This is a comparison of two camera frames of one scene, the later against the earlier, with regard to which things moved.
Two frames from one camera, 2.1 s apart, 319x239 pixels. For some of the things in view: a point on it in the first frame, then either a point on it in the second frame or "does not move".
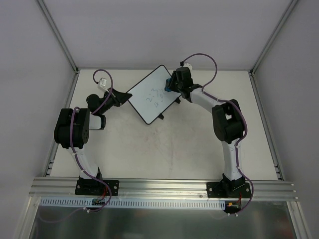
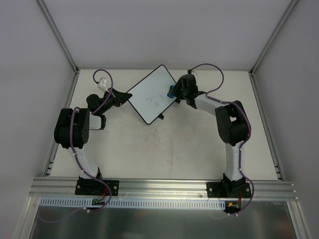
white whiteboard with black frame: (149, 97) does not move
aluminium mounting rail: (64, 188) does not move
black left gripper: (115, 97) does not move
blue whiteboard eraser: (166, 87) -> (171, 94)
